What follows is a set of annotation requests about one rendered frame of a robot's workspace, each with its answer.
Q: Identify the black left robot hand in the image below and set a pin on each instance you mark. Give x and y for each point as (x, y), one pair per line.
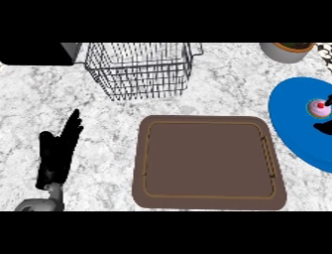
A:
(57, 152)

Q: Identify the pink frosted cupcake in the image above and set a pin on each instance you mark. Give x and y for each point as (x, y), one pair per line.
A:
(319, 108)

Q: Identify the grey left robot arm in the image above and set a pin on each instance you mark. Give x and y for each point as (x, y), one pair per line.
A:
(46, 201)

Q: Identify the blue round plate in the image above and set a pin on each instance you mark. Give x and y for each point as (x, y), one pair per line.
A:
(305, 129)

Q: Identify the brown rectangular tray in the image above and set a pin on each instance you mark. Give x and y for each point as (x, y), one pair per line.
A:
(207, 162)

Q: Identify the grey plant pot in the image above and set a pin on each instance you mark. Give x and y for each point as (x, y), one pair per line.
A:
(287, 51)

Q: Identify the black appliance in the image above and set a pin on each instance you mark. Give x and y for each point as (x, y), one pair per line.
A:
(35, 53)

